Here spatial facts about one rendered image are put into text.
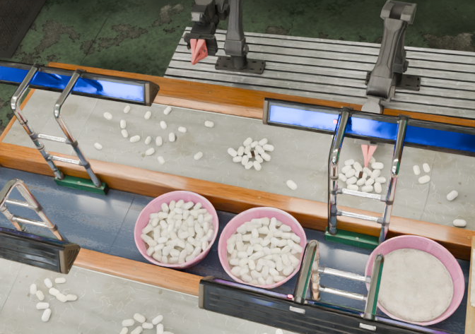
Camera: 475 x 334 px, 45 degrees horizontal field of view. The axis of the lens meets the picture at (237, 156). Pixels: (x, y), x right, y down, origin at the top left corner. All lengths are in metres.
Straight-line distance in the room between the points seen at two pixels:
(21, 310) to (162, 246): 0.46
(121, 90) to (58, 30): 2.16
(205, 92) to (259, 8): 1.58
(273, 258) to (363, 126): 0.48
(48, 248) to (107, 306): 0.37
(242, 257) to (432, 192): 0.62
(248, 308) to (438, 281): 0.64
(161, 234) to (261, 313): 0.62
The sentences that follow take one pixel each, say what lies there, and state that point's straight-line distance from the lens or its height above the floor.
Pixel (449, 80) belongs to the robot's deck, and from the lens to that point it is 2.27.
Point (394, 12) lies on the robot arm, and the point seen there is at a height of 1.07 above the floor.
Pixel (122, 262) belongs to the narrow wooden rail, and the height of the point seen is 0.76.
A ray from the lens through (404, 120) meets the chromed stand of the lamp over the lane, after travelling 1.53.
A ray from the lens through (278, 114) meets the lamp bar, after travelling 1.60.
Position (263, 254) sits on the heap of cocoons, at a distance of 1.75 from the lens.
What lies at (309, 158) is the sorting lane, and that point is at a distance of 1.92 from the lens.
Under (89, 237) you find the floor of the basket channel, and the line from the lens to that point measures 1.99.
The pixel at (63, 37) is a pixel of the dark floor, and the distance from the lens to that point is 3.82.
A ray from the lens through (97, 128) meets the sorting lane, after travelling 2.16.
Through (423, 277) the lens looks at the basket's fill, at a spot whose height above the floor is 0.74.
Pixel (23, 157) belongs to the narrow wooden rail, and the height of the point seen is 0.76.
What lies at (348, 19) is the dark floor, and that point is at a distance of 3.51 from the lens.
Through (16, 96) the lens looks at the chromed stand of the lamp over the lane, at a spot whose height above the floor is 1.12.
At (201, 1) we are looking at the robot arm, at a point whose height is 1.17.
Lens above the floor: 2.30
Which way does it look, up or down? 53 degrees down
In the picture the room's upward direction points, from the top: 12 degrees counter-clockwise
